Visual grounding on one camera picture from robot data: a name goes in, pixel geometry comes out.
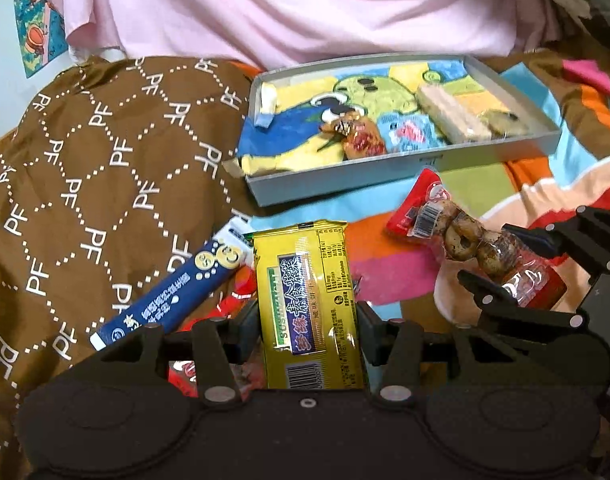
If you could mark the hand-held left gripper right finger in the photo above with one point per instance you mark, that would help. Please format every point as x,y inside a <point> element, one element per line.
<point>367,332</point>

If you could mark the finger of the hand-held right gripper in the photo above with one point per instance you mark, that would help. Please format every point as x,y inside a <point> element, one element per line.
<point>510,310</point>
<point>560,242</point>

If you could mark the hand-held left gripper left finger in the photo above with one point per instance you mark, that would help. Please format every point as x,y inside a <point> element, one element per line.
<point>247,332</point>

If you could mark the red spicy strip packet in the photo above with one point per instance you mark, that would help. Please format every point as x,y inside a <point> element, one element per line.
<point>240,285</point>

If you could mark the yellow snack packet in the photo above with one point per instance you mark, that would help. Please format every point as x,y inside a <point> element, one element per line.
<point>310,310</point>

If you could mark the blue stick packet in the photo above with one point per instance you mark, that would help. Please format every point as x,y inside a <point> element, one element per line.
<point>175,290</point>

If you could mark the red packet with clear window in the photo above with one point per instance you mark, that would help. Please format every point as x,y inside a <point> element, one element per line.
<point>435,210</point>

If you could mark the grey shallow box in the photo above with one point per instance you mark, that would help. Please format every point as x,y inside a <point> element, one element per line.
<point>335,182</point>

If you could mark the long clear wafer packet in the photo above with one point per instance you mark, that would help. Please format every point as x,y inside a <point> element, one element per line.
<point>450,110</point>

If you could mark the light blue snack packet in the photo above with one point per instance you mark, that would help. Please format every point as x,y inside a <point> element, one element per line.
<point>410,132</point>

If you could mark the brown orange snack packet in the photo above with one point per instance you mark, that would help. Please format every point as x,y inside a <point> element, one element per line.
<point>360,142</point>

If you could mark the colourful printed bed sheet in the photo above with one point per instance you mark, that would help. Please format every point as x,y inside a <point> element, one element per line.
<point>385,280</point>

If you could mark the colourful crayon drawing paper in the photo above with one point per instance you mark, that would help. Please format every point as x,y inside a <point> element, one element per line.
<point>295,135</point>

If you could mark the brown letter print quilt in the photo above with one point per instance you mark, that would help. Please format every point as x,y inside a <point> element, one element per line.
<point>85,185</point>

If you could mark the pink cloth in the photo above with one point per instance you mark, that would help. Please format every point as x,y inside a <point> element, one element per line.
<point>285,5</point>

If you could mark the wall poster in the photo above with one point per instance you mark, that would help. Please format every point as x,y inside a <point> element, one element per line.
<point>40,35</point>

